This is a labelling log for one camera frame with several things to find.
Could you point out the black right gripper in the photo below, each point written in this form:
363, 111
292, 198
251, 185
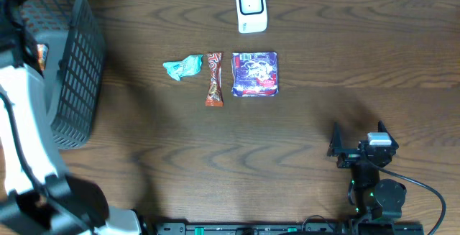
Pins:
348, 159

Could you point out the purple Carefree pad pack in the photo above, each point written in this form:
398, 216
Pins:
255, 74

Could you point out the red Toto snack wrapper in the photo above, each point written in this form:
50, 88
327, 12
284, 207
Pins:
214, 95

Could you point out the mint green packet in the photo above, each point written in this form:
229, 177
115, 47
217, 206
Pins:
186, 67

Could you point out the orange Kleenex tissue pack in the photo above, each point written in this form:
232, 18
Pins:
42, 51

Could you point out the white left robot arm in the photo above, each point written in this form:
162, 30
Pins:
43, 197

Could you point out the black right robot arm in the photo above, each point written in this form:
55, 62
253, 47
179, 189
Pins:
375, 198

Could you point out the dark grey plastic basket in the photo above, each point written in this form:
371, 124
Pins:
74, 64

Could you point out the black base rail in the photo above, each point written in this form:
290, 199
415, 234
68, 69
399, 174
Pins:
315, 227

